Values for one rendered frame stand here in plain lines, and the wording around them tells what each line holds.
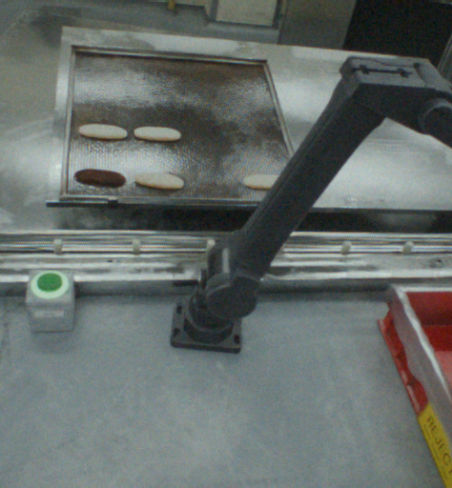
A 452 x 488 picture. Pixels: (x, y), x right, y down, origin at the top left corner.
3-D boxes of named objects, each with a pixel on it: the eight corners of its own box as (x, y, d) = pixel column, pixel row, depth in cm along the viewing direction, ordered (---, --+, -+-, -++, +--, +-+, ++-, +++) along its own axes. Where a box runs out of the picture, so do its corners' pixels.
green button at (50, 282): (35, 296, 84) (34, 290, 83) (38, 278, 87) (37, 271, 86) (62, 296, 85) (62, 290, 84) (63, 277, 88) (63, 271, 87)
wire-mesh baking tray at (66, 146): (59, 201, 102) (58, 195, 101) (71, 49, 132) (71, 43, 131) (308, 206, 113) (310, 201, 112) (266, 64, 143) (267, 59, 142)
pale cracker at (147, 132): (133, 139, 116) (134, 135, 115) (133, 127, 118) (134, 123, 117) (180, 142, 118) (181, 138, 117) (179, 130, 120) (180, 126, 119)
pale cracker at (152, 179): (133, 184, 108) (133, 180, 107) (134, 171, 110) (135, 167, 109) (182, 192, 109) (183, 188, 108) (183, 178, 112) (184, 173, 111)
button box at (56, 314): (27, 346, 89) (20, 302, 82) (31, 310, 95) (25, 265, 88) (77, 345, 91) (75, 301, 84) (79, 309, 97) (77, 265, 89)
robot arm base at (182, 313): (169, 347, 89) (240, 354, 91) (174, 315, 84) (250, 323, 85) (173, 307, 96) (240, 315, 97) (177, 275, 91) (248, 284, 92)
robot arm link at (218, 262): (196, 289, 91) (195, 313, 87) (204, 244, 84) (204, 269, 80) (251, 294, 92) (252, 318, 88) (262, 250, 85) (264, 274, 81)
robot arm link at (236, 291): (357, 20, 63) (376, 55, 56) (445, 70, 67) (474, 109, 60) (197, 265, 90) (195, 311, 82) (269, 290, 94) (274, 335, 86)
